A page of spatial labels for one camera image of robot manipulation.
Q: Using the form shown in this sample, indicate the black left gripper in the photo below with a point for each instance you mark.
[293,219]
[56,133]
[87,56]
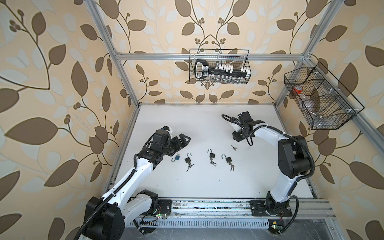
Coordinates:
[178,145]

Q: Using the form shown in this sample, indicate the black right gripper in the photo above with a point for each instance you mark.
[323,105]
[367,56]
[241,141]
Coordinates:
[237,138]

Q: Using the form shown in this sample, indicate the small black padlock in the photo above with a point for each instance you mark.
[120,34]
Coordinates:
[228,159]

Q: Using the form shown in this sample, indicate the small padlock key bunch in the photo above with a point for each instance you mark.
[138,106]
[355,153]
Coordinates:
[231,167]

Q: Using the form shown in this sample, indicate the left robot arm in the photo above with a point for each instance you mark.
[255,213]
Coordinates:
[107,217]

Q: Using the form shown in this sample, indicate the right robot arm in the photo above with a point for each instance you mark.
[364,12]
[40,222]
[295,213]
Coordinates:
[294,159]

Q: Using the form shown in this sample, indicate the large padlock key bunch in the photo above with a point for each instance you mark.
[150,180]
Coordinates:
[190,166]

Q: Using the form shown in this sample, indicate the blue padlock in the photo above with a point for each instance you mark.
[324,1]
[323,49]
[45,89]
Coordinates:
[176,158]

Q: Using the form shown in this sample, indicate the large black padlock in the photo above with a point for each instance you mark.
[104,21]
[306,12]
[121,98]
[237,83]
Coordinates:
[188,158]

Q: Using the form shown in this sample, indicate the medium black padlock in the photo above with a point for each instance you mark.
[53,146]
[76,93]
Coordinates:
[211,154]

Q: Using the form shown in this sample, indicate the black socket holder tool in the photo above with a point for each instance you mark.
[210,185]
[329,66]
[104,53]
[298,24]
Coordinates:
[203,70]

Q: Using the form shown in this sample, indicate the red item in basket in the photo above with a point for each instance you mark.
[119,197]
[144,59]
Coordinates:
[297,89]

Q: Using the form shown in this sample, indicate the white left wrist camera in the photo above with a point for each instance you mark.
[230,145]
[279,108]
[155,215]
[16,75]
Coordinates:
[168,129]

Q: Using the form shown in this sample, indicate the black wire basket back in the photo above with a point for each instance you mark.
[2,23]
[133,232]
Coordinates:
[235,57]

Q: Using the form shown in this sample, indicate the black wire basket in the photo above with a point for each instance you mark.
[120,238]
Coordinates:
[326,102]
[235,57]

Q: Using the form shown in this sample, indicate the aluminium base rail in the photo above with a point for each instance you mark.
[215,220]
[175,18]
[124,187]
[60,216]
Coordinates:
[227,213]

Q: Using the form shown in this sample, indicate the black wire basket right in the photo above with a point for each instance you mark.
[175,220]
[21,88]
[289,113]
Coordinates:
[326,102]

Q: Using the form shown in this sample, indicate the aluminium frame corner post right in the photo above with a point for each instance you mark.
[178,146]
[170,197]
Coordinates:
[303,23]

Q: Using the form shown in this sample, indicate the aluminium frame corner post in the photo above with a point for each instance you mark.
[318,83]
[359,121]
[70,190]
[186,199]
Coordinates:
[303,23]
[93,10]

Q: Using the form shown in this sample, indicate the aluminium frame corner post left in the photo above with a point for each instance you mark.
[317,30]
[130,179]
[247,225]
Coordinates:
[93,10]

